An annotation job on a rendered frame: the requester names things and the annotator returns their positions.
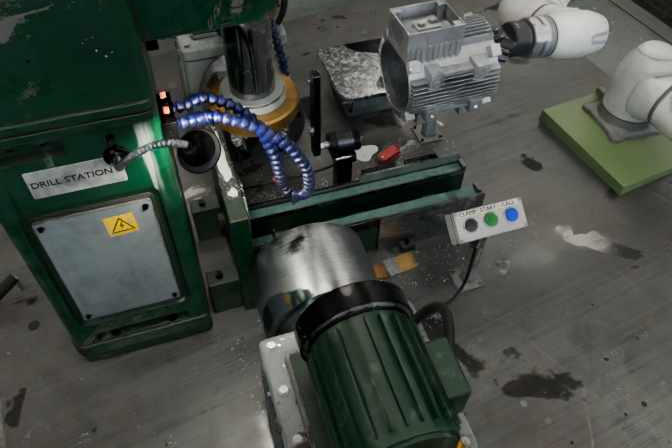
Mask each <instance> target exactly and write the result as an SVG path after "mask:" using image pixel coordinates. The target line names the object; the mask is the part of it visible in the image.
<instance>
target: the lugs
mask: <svg viewBox="0 0 672 448"><path fill-rule="evenodd" d="M383 36H384V40H386V39H387V38H388V28H386V29H385V30H384V31H383ZM486 49H487V53H488V58H494V57H498V56H500V55H502V52H501V47H500V43H496V44H491V45H489V46H487V47H486ZM406 68H407V72H408V75H413V74H418V73H420V72H421V67H420V63H419V60H413V61H409V62H407V63H406ZM488 102H491V99H490V97H487V98H483V102H482V104H484V103H488ZM401 117H402V121H403V122H405V121H409V120H413V119H415V114H412V115H410V114H409V113H408V111H407V112H402V113H401Z"/></svg>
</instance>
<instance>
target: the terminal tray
mask: <svg viewBox="0 0 672 448"><path fill-rule="evenodd" d="M440 1H442V2H443V3H442V4H440V3H439V2H440ZM396 9H398V10H399V12H396V11H395V10H396ZM456 21H459V22H460V23H456ZM388 26H389V28H388V38H391V39H393V40H394V41H395V42H396V43H397V44H398V46H399V48H400V50H401V52H402V54H403V56H402V54H401V52H400V50H399V48H398V46H397V45H396V43H395V42H394V41H392V40H389V41H390V43H391V44H392V46H393V47H394V49H395V50H396V52H397V53H398V54H399V56H400V57H401V59H402V60H403V62H404V60H405V62H404V63H407V62H409V61H413V60H419V62H421V63H422V64H423V63H424V61H425V60H426V61H427V62H429V61H430V59H432V61H435V59H436V58H438V60H441V57H443V58H444V59H446V58H447V56H449V57H450V58H451V57H452V55H455V56H458V54H459V53H460V51H461V46H462V42H463V37H464V31H465V26H466V24H465V23H464V22H463V21H462V19H461V18H460V17H459V16H458V15H457V14H456V12H455V11H454V10H453V9H452V8H451V7H450V6H449V4H448V3H447V2H446V1H445V0H434V1H429V2H424V3H418V4H413V5H407V6H402V7H396V8H391V9H389V22H388ZM410 30H414V32H410ZM403 57H404V59H403Z"/></svg>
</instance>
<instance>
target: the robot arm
mask: <svg viewBox="0 0 672 448"><path fill-rule="evenodd" d="M569 1H570V0H502V1H501V2H500V4H499V7H498V11H497V17H498V20H499V22H500V24H501V26H500V27H496V26H490V29H491V28H492V32H494V37H493V40H494V43H495V44H496V43H500V47H501V52H502V55H500V56H498V62H502V63H506V60H507V58H508V57H517V56H519V57H520V58H523V59H531V58H545V57H549V58H552V59H570V58H577V57H583V56H586V55H589V54H592V53H594V52H596V51H598V50H600V49H602V48H603V47H604V45H605V43H606V41H607V39H608V35H609V23H608V21H607V19H606V18H605V17H604V16H603V15H601V14H599V13H596V12H593V11H590V10H579V9H578V8H571V7H567V4H568V3H569ZM596 94H597V96H598V98H599V100H600V101H597V102H585V103H584V104H583V105H582V109H583V110H584V111H585V112H587V113H588V114H589V115H590V116H591V117H592V118H593V120H594V121H595V122H596V123H597V124H598V125H599V127H600V128H601V129H602V130H603V131H604V132H605V134H606V135H607V136H608V139H609V141H610V142H612V143H614V144H618V143H620V142H621V141H624V140H629V139H634V138H639V137H644V136H649V135H654V136H658V135H660V133H662V134H663V135H664V136H666V137H667V138H668V139H670V140H671V141H672V46H671V45H670V44H668V43H665V42H662V41H656V40H651V41H646V42H644V43H642V44H641V45H639V46H638V47H636V48H634V49H633V50H631V51H630V52H629V53H628V54H627V55H626V56H625V57H624V58H623V60H622V61H621V62H620V64H619V65H618V67H617V68H616V70H615V72H614V74H613V76H612V78H611V80H610V82H609V84H608V86H607V89H606V88H604V87H599V88H597V90H596Z"/></svg>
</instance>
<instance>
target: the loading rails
mask: <svg viewBox="0 0 672 448"><path fill-rule="evenodd" d="M465 170H466V164H465V163H464V161H463V160H462V159H461V158H460V154H459V152H458V153H454V154H450V155H445V156H441V157H437V158H432V159H428V160H423V161H419V162H415V163H410V164H406V165H402V166H397V167H393V168H388V169H384V170H380V171H375V172H371V173H367V174H362V175H359V179H358V180H354V181H349V182H345V183H341V184H336V185H332V186H328V187H323V188H319V189H315V190H314V192H313V194H312V195H311V197H309V198H307V199H305V200H300V201H299V202H297V203H296V204H295V205H294V206H293V205H292V202H291V201H290V199H289V195H288V196H284V197H280V198H275V199H271V200H267V201H262V202H258V203H254V204H249V205H247V207H248V208H249V210H250V214H249V216H250V221H251V228H252V234H251V238H252V245H253V252H254V257H255V255H256V254H257V253H258V251H259V250H260V249H261V248H262V247H263V246H264V244H265V243H266V242H269V241H270V240H272V239H273V236H272V234H271V230H273V229H275V235H276V236H278V235H280V234H282V233H284V232H286V231H288V230H290V229H293V228H295V227H299V226H302V225H306V224H311V223H315V221H316V219H317V218H318V221H319V222H320V223H321V222H327V223H336V224H341V225H344V226H347V227H349V228H351V229H352V230H354V231H355V232H356V233H357V234H358V236H359V237H360V240H361V242H362V244H363V247H364V249H365V251H366V252H367V251H371V250H375V249H376V251H377V252H378V251H382V250H386V249H390V248H394V247H398V246H399V249H400V251H401V253H404V252H408V251H412V250H415V248H416V245H415V243H414V242H417V241H421V240H425V239H428V238H432V237H436V236H440V235H444V234H448V233H449V232H448V228H447V224H446V220H445V215H448V214H451V213H455V212H459V211H463V210H467V209H471V208H475V207H479V206H482V204H483V200H484V197H485V193H484V192H481V188H480V186H479V185H478V183H477V182H474V183H473V186H469V187H465V188H461V185H462V181H463V177H464V173H465Z"/></svg>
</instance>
